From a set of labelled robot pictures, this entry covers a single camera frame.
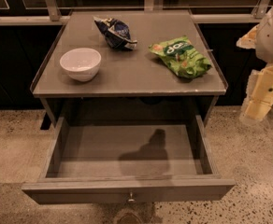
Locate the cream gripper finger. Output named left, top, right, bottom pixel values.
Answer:
left=237, top=25, right=258, bottom=49
left=239, top=63, right=273, bottom=124

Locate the green rice chip bag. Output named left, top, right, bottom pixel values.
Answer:
left=149, top=35, right=212, bottom=79

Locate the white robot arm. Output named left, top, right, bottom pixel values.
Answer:
left=237, top=7, right=273, bottom=125

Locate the blue chip bag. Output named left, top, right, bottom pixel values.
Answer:
left=93, top=17, right=137, bottom=50

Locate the metal drawer knob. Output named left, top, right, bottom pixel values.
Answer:
left=127, top=192, right=136, bottom=203

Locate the open grey top drawer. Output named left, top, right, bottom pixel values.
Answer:
left=22, top=116, right=235, bottom=204

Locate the grey wooden cabinet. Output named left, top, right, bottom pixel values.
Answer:
left=31, top=10, right=227, bottom=122

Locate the white ceramic bowl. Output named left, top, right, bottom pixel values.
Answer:
left=60, top=48, right=101, bottom=82

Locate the metal railing frame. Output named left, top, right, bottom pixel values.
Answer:
left=0, top=0, right=273, bottom=26

